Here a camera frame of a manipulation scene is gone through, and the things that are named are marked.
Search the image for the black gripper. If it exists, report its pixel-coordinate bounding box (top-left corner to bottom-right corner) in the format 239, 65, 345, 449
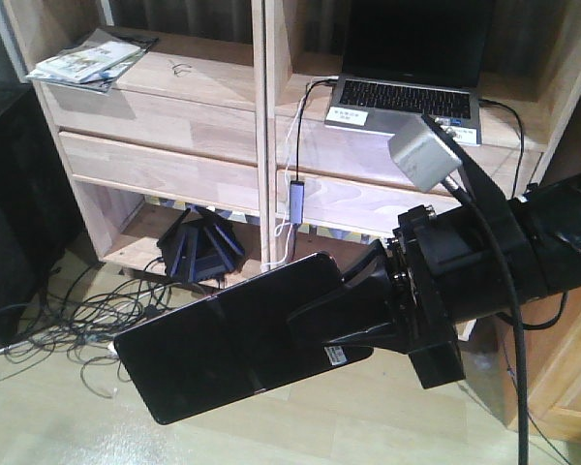
287, 205, 537, 388

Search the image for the black smartphone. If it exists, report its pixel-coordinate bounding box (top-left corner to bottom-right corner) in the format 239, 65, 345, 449
113, 253, 373, 424

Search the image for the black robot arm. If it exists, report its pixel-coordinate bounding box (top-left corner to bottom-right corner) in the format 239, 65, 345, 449
288, 174, 581, 388

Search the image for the wooden shelf desk unit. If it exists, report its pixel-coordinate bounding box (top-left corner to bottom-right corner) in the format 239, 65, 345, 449
0, 1, 581, 283

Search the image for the grey usb hub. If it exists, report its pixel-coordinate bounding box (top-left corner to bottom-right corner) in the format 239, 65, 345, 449
289, 180, 305, 226

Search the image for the black wifi router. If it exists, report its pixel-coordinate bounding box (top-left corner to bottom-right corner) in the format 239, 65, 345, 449
157, 206, 245, 284

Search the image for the silver laptop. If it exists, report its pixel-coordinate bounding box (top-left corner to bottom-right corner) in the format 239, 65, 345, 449
324, 0, 495, 146

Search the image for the black cabinet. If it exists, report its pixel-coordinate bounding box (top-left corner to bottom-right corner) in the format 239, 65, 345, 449
0, 81, 83, 344

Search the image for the stack of booklets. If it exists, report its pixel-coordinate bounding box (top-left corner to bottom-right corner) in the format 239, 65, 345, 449
26, 28, 159, 94

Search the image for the black braided camera cable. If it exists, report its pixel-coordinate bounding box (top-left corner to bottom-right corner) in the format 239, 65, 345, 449
423, 113, 570, 465

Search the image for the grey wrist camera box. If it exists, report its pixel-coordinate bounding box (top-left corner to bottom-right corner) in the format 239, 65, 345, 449
388, 115, 462, 193

